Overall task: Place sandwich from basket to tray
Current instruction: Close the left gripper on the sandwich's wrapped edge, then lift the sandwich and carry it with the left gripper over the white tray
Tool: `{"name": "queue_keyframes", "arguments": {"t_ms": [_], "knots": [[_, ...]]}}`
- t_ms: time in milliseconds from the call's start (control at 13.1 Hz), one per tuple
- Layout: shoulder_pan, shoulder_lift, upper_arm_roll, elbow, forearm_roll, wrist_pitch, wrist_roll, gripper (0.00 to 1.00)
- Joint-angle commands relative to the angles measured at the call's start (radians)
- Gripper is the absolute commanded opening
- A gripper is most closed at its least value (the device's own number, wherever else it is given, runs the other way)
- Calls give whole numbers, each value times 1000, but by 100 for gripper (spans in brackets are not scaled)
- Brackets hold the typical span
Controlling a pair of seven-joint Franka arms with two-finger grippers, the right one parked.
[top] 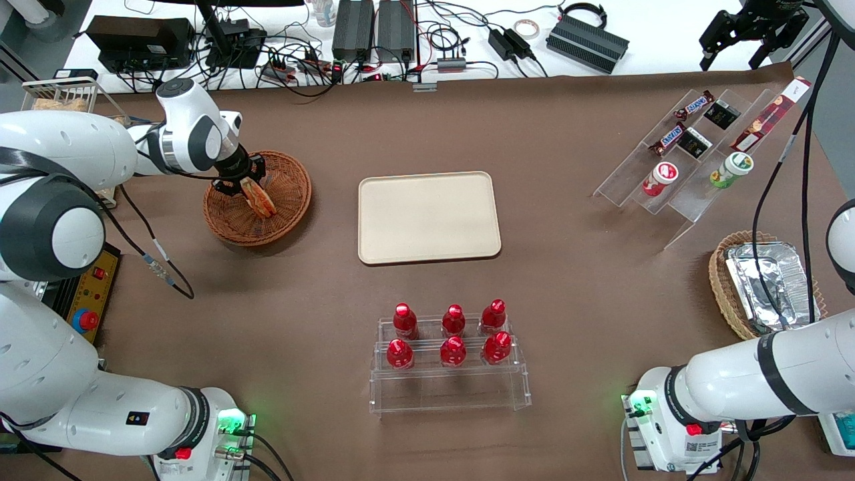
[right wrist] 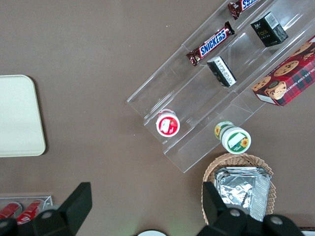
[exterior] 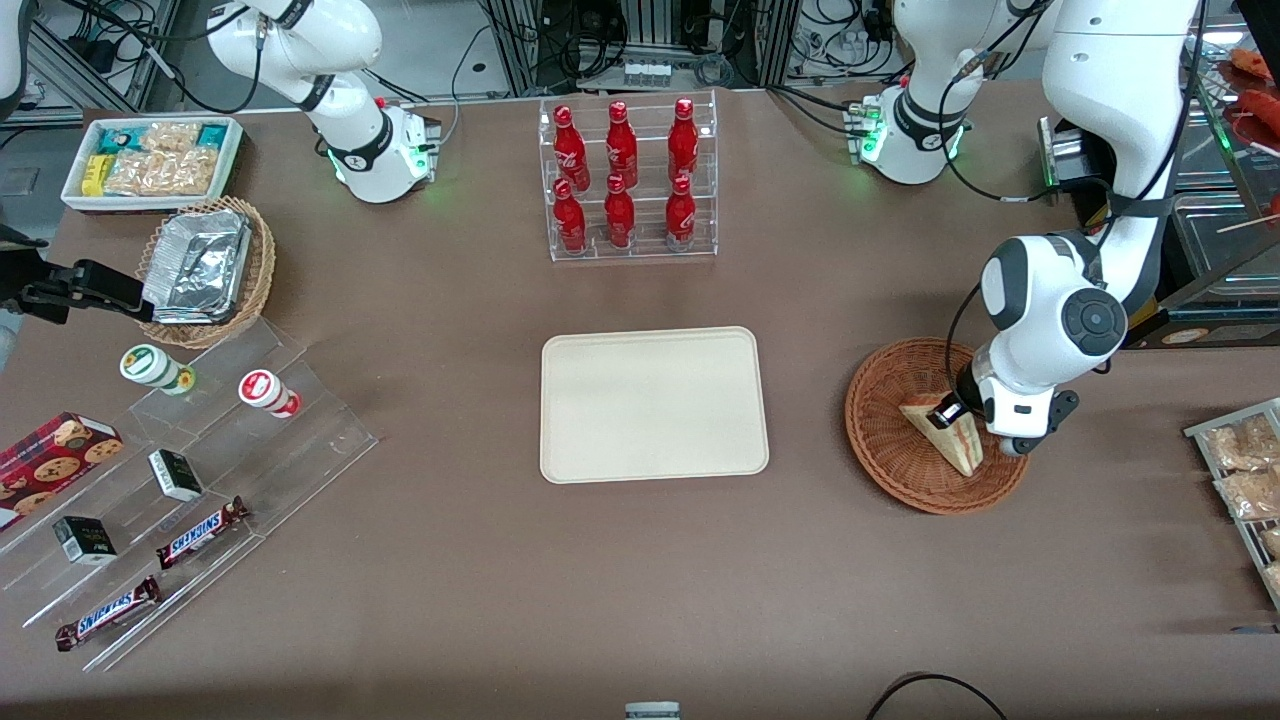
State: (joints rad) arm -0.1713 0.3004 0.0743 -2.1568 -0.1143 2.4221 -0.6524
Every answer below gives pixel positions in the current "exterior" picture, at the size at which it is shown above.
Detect small dark green box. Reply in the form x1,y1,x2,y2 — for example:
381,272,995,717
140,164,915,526
147,448,205,503
52,515,119,567

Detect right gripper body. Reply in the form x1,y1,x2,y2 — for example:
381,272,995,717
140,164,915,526
0,226,73,325

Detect aluminium foil container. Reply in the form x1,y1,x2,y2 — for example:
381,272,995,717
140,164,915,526
142,209,253,327

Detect Snickers chocolate bar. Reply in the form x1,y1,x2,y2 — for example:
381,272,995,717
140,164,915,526
155,496,252,572
54,575,162,653

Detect green lid white cup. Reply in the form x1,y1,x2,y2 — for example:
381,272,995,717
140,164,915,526
119,343,197,397

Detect red sausages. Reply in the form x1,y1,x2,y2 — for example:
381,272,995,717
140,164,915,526
1224,47,1280,133

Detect tan wicker basket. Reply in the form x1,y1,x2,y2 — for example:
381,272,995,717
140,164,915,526
134,195,278,350

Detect clear acrylic stepped display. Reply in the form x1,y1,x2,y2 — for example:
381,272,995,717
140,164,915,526
0,317,380,674

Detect aluminium frame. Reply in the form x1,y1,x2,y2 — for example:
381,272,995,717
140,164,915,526
28,0,183,113

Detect red cola bottle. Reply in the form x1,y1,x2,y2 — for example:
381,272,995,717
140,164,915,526
666,97,701,187
551,178,589,256
552,104,592,193
604,100,640,189
602,174,638,251
663,174,699,252

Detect tray of packaged snacks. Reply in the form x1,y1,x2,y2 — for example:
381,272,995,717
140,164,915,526
1183,397,1280,613

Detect red lid white cup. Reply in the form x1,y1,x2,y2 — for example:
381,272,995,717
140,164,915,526
237,368,303,420

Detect beige plastic tray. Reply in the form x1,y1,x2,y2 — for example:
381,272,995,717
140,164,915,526
539,326,771,486

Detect white snack bin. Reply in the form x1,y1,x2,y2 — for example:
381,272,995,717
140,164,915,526
61,116,245,215

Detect red cookie box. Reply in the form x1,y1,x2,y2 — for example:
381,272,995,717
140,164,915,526
0,411,125,532

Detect steel pan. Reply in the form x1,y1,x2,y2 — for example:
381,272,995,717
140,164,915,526
1176,130,1280,193

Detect small clear cracker bag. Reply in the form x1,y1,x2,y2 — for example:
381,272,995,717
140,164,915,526
140,121,203,153

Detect triangle sandwich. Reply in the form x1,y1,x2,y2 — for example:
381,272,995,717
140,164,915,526
898,398,986,478

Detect brown round wicker basket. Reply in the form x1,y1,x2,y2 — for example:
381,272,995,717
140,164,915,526
845,338,1033,517

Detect clear acrylic bottle rack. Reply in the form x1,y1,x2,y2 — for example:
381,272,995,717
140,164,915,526
537,89,720,264

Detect large clear cracker bag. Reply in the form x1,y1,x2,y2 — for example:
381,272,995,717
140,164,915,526
104,148,219,198

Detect black cable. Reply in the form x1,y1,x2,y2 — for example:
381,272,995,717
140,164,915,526
864,672,1012,720

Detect equipment rack with cables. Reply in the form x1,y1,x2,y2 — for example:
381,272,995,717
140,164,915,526
478,0,803,93

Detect black hot food appliance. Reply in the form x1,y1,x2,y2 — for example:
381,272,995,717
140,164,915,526
1038,60,1280,351

